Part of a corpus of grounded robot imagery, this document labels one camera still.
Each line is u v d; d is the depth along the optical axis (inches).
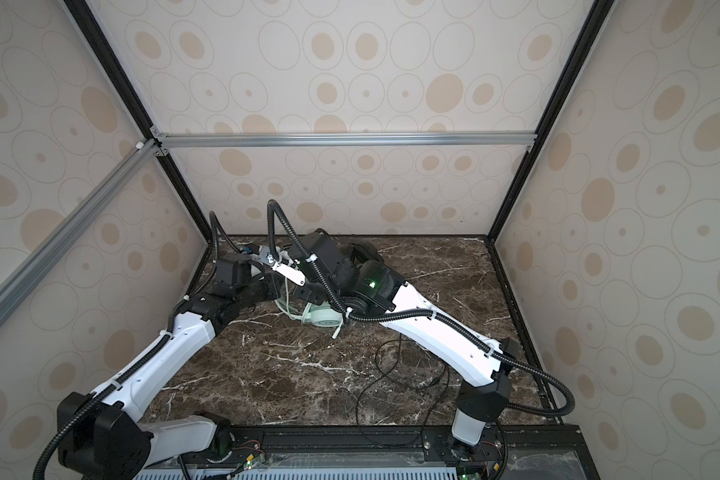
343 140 36.4
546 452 28.8
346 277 17.4
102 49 28.2
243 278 24.3
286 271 20.1
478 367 16.0
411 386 32.8
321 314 28.9
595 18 27.0
